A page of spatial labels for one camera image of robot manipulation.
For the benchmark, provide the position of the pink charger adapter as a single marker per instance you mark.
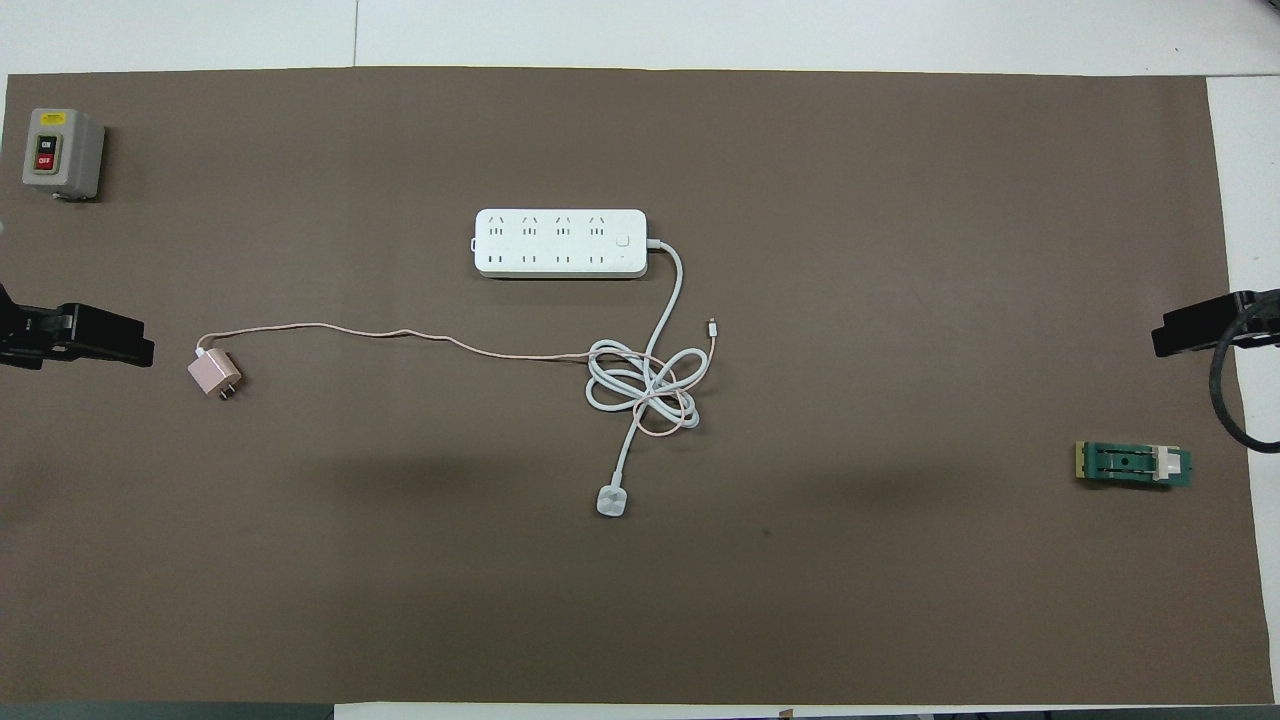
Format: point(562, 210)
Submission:
point(210, 373)

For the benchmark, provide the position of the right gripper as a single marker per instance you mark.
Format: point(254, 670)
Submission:
point(1262, 318)

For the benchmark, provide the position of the grey on-off switch box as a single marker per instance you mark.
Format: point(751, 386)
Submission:
point(70, 150)

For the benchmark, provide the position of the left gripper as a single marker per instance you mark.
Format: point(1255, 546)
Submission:
point(35, 338)

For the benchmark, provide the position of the green circuit board module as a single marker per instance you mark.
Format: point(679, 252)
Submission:
point(1125, 463)

